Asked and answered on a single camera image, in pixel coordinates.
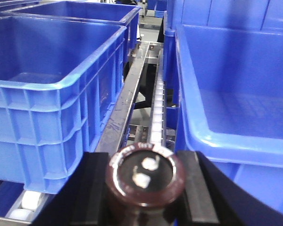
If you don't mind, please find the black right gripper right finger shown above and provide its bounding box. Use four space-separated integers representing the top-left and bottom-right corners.
176 151 283 226

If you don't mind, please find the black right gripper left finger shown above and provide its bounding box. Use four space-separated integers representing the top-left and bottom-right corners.
31 153 109 226

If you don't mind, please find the dark brown cylindrical capacitor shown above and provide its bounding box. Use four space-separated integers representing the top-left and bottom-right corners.
106 143 186 226

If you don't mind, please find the blue bin left front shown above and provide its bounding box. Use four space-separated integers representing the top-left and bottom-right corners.
0 16 126 194

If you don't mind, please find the blue bin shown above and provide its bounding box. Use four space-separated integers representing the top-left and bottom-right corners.
0 1 141 64
164 0 283 214
0 16 126 194

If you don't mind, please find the blue bin right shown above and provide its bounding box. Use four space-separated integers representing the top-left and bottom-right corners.
164 0 283 214

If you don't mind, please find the blue bin left rear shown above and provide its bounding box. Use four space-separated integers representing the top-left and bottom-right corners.
0 1 141 64

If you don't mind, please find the white roller track strip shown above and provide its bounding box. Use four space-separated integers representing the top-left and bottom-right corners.
148 49 166 146

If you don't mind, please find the steel shelf divider rail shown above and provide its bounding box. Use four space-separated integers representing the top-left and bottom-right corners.
95 41 150 156

